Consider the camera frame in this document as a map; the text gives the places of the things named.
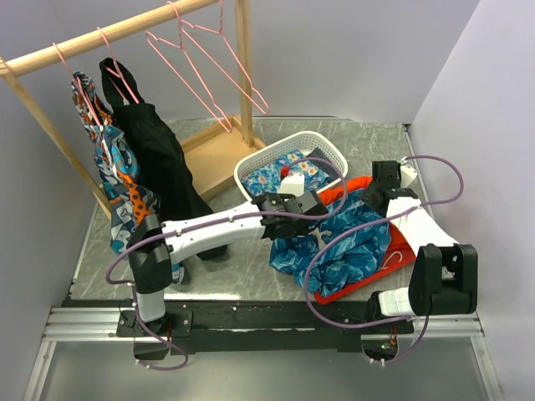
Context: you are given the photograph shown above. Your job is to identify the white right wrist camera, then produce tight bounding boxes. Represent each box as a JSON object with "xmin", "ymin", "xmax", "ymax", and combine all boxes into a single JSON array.
[{"xmin": 400, "ymin": 157, "xmax": 418, "ymax": 188}]

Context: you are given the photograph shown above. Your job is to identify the white perforated plastic basket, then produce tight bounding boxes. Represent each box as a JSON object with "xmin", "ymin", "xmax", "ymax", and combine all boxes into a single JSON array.
[{"xmin": 233, "ymin": 130, "xmax": 348, "ymax": 200}]

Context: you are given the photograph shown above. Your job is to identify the dark navy folded garment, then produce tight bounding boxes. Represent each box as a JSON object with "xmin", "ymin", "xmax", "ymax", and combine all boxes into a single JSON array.
[{"xmin": 307, "ymin": 147, "xmax": 344, "ymax": 180}]

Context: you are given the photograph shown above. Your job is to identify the empty pink wire hanger rear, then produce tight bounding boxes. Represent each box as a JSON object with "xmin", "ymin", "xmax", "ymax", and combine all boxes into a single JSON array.
[{"xmin": 179, "ymin": 0, "xmax": 271, "ymax": 115}]

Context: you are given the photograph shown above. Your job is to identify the pink wire hanger with black shorts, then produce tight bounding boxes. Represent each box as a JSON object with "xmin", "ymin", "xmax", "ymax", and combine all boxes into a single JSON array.
[{"xmin": 97, "ymin": 27, "xmax": 140, "ymax": 104}]

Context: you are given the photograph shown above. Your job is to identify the red plastic tray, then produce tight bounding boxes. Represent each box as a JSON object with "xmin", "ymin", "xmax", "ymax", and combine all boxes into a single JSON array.
[{"xmin": 312, "ymin": 170, "xmax": 423, "ymax": 307}]

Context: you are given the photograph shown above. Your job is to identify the black sport shorts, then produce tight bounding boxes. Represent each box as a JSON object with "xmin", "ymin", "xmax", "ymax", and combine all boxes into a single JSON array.
[{"xmin": 98, "ymin": 57, "xmax": 229, "ymax": 262}]

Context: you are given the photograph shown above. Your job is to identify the blue floral shorts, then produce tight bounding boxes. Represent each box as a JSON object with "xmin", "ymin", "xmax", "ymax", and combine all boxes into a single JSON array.
[{"xmin": 240, "ymin": 150, "xmax": 331, "ymax": 196}]

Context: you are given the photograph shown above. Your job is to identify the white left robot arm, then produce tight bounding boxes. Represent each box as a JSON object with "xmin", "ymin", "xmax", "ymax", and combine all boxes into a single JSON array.
[{"xmin": 126, "ymin": 191, "xmax": 328, "ymax": 336}]

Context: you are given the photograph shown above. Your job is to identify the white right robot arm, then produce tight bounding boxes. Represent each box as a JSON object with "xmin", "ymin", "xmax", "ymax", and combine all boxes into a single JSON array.
[{"xmin": 360, "ymin": 160, "xmax": 478, "ymax": 333}]

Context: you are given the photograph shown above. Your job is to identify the empty pink wire hanger front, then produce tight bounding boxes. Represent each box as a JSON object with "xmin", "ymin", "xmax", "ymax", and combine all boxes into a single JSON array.
[{"xmin": 145, "ymin": 1, "xmax": 232, "ymax": 133}]

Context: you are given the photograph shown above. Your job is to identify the blue shark print shorts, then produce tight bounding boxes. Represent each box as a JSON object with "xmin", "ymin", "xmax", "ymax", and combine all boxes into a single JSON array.
[{"xmin": 269, "ymin": 190, "xmax": 391, "ymax": 296}]

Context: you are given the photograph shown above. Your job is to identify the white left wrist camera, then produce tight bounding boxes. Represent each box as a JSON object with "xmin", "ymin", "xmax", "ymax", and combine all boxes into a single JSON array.
[{"xmin": 278, "ymin": 165, "xmax": 305, "ymax": 196}]

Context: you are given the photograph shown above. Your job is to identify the pink wire hanger far left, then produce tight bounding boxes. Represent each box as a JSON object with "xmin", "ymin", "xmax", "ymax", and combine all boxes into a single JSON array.
[{"xmin": 52, "ymin": 43, "xmax": 102, "ymax": 125}]

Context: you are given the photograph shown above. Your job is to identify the orange blue patterned shorts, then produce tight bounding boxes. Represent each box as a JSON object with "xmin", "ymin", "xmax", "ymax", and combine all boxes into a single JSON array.
[{"xmin": 69, "ymin": 70, "xmax": 193, "ymax": 286}]

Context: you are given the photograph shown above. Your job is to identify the wooden clothes rack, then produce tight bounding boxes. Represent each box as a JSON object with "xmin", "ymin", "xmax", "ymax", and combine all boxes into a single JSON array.
[{"xmin": 0, "ymin": 0, "xmax": 268, "ymax": 221}]

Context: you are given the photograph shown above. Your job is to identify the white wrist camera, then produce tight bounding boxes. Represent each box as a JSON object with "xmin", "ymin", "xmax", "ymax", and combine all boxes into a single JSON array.
[
  {"xmin": 278, "ymin": 165, "xmax": 305, "ymax": 196},
  {"xmin": 400, "ymin": 157, "xmax": 418, "ymax": 188}
]

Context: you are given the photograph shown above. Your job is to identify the empty pink wire hanger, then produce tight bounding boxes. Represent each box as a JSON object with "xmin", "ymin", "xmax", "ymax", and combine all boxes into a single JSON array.
[
  {"xmin": 179, "ymin": 0, "xmax": 271, "ymax": 115},
  {"xmin": 145, "ymin": 1, "xmax": 232, "ymax": 133}
]

